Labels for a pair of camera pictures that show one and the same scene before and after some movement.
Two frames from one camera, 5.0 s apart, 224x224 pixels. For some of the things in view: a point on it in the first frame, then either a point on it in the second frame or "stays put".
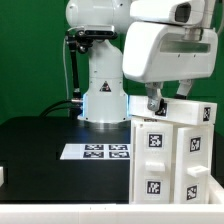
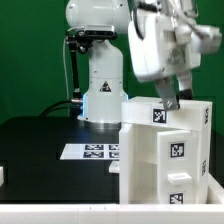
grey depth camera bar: [99, 30] stays put
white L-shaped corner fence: [119, 213] stays put
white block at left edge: [1, 175] stays put
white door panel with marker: [193, 164] -> [178, 167]
